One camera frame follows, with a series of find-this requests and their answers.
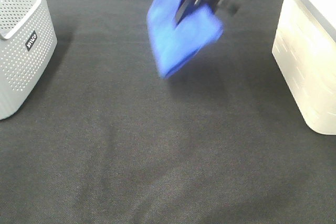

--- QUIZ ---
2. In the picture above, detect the white plastic storage bin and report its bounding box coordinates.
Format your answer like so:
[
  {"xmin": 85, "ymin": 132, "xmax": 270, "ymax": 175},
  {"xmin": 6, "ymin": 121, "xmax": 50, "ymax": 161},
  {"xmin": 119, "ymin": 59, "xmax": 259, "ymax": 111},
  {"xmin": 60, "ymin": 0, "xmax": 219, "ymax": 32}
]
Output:
[{"xmin": 272, "ymin": 0, "xmax": 335, "ymax": 135}]

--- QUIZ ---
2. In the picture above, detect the blue microfiber towel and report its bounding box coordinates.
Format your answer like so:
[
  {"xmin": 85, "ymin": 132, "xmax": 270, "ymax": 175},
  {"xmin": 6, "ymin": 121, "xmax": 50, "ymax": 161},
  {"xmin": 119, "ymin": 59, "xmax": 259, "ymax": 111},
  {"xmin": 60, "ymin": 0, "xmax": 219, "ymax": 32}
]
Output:
[{"xmin": 146, "ymin": 0, "xmax": 224, "ymax": 79}]

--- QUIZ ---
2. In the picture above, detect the grey perforated plastic basket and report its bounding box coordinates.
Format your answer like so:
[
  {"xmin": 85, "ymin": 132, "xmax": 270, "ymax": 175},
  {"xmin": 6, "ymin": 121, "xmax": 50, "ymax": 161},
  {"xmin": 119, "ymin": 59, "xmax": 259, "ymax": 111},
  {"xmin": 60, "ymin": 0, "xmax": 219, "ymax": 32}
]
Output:
[{"xmin": 1, "ymin": 0, "xmax": 57, "ymax": 120}]

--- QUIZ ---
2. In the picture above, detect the black table cloth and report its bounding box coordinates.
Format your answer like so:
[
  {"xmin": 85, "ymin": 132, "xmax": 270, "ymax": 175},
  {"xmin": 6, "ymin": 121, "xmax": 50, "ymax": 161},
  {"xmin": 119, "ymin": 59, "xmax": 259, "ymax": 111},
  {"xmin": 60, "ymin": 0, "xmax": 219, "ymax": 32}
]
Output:
[{"xmin": 1, "ymin": 0, "xmax": 335, "ymax": 223}]

